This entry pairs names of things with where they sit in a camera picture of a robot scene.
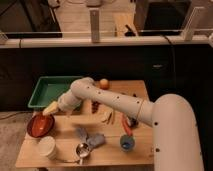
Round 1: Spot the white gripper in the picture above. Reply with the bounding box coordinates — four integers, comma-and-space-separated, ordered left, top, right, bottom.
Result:
58, 91, 81, 112

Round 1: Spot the orange bowl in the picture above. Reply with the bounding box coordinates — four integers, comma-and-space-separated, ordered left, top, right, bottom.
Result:
27, 114, 55, 138

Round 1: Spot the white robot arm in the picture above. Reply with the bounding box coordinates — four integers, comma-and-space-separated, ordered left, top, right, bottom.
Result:
57, 77, 204, 171

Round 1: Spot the green plastic tray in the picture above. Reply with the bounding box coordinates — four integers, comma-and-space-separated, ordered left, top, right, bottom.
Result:
28, 76, 80, 110

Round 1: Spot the orange fruit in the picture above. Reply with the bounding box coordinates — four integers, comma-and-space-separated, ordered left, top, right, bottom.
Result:
100, 79, 109, 90

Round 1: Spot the blue grey cloth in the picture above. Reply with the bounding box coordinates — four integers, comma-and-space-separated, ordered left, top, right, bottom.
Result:
76, 127, 106, 148

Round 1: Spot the white cup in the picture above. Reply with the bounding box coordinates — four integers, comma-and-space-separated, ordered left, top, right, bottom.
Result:
38, 136, 57, 159

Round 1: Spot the metal ladle spoon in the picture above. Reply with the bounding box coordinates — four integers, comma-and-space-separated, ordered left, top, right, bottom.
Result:
76, 143, 91, 165

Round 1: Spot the orange carrot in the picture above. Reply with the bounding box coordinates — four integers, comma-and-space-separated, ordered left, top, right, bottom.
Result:
122, 115, 133, 136

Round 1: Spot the small blue cup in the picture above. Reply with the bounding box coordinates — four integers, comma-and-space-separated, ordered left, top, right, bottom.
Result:
120, 135, 135, 151

